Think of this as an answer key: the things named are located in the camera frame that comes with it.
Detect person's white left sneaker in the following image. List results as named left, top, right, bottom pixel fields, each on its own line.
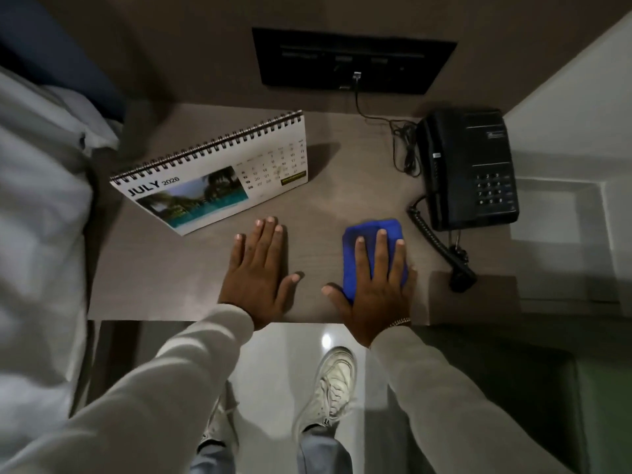
left=198, top=382, right=240, bottom=452

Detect person's right hand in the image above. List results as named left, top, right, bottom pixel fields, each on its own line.
left=322, top=229, right=414, bottom=348

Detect spiral desk calendar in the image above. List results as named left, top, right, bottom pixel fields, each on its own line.
left=109, top=110, right=309, bottom=236

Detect black wall socket panel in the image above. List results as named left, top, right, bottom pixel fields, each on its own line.
left=251, top=27, right=457, bottom=95

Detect person's left hand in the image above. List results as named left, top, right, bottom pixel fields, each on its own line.
left=218, top=216, right=301, bottom=331

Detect person's left forearm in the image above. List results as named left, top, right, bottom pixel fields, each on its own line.
left=0, top=304, right=255, bottom=474

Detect person's right forearm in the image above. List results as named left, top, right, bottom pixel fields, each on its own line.
left=369, top=322, right=573, bottom=474

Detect black desk telephone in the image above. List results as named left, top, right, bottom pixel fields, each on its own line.
left=416, top=109, right=519, bottom=232

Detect dark blue headboard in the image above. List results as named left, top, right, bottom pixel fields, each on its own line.
left=0, top=0, right=126, bottom=119

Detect person's white right sneaker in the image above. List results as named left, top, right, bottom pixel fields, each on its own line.
left=292, top=346, right=357, bottom=440

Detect blue cleaning cloth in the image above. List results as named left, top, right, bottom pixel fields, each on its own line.
left=342, top=219, right=410, bottom=303

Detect person's white sneaker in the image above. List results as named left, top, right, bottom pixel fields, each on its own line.
left=292, top=346, right=357, bottom=440
left=198, top=382, right=240, bottom=452

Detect black coiled telephone cord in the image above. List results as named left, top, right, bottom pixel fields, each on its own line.
left=407, top=195, right=478, bottom=293

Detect person's blue jeans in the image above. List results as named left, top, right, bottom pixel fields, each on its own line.
left=190, top=429, right=354, bottom=474

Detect thin black cable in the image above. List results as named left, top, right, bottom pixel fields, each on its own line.
left=353, top=71, right=421, bottom=177

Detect white bed linen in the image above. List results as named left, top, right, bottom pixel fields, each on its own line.
left=0, top=66, right=121, bottom=460

